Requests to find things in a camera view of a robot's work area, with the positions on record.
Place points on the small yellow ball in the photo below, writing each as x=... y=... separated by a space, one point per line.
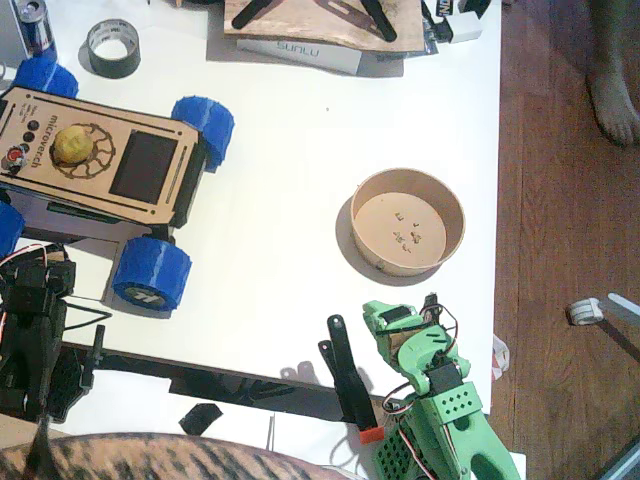
x=74 y=146

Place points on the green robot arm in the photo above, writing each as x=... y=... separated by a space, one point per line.
x=450 y=405

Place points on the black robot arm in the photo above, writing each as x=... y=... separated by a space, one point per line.
x=30 y=350

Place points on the round brown paper bowl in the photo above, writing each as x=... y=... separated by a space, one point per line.
x=400 y=230

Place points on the black clamp with red tip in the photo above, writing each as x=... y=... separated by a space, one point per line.
x=350 y=380

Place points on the blue rover wheel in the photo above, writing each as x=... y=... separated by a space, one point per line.
x=205 y=130
x=155 y=270
x=45 y=77
x=10 y=235

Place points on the white printed wrapper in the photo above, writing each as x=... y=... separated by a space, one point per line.
x=501 y=357

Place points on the thin grey rod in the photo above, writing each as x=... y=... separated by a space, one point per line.
x=272 y=432

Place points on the black flat bar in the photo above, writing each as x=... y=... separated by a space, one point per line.
x=225 y=380

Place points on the small black plastic piece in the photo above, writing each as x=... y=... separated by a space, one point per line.
x=200 y=419

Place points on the tiger striped cloth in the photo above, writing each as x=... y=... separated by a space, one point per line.
x=150 y=460

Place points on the grey metal leg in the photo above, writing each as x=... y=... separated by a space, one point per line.
x=622 y=305

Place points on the blue silver drink can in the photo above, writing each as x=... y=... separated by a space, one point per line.
x=37 y=32

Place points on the grey box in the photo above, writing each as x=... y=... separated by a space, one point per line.
x=10 y=25

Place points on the white Sunlu box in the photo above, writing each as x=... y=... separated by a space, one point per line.
x=300 y=52

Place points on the grey metal profile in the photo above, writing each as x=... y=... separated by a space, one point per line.
x=630 y=465

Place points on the dark printed booklet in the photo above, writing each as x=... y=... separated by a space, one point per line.
x=430 y=40

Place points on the black tripod leg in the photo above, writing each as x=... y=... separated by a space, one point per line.
x=250 y=12
x=380 y=22

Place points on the small white box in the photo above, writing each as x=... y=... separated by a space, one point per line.
x=465 y=27

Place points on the brown wooden board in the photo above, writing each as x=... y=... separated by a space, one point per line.
x=300 y=20

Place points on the person bare foot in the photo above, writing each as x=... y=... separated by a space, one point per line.
x=612 y=100

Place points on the black printed box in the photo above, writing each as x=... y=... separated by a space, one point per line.
x=444 y=7

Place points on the black plastic part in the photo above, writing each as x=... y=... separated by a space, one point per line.
x=475 y=6

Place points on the green arm wrist camera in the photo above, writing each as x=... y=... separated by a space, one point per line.
x=431 y=307

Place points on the grey duct tape roll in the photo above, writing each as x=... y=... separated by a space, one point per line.
x=125 y=62

